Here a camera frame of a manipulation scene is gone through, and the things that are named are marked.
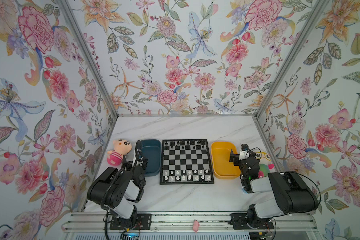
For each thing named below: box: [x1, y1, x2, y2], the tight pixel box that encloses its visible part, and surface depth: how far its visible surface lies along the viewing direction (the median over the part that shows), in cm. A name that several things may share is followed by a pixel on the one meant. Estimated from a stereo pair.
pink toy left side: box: [107, 139, 133, 166], surface depth 95 cm
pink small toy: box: [192, 220, 200, 233], surface depth 73 cm
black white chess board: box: [159, 139, 215, 185], surface depth 95 cm
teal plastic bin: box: [141, 139, 162, 177], surface depth 100 cm
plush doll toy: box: [255, 151, 275, 178], surface depth 90 cm
